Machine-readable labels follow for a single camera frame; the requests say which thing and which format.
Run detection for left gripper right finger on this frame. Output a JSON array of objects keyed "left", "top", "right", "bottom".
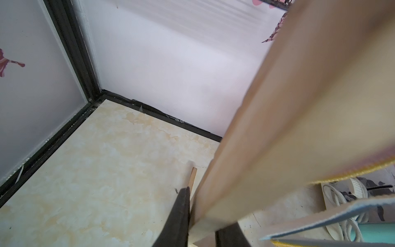
[{"left": 215, "top": 222, "right": 251, "bottom": 247}]

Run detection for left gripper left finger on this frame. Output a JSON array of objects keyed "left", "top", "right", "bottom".
[{"left": 153, "top": 187, "right": 190, "bottom": 247}]

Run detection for wooden clothes rack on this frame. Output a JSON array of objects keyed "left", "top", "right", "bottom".
[{"left": 189, "top": 1, "right": 395, "bottom": 243}]

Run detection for yellow insole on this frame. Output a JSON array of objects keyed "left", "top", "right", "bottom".
[
  {"left": 271, "top": 238, "right": 395, "bottom": 247},
  {"left": 309, "top": 144, "right": 395, "bottom": 185}
]

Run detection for mint green toaster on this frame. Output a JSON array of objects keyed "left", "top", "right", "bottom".
[{"left": 359, "top": 223, "right": 395, "bottom": 244}]

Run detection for white toaster cable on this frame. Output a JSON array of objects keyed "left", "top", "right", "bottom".
[{"left": 320, "top": 177, "right": 370, "bottom": 242}]

